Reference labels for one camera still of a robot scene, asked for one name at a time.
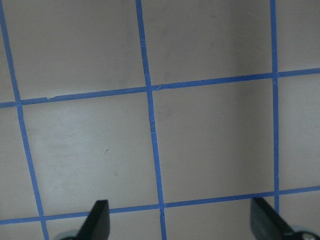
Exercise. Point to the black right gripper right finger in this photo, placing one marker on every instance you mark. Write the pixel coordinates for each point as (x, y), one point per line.
(266, 223)

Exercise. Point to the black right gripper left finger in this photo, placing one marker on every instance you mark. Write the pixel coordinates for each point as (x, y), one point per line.
(97, 224)

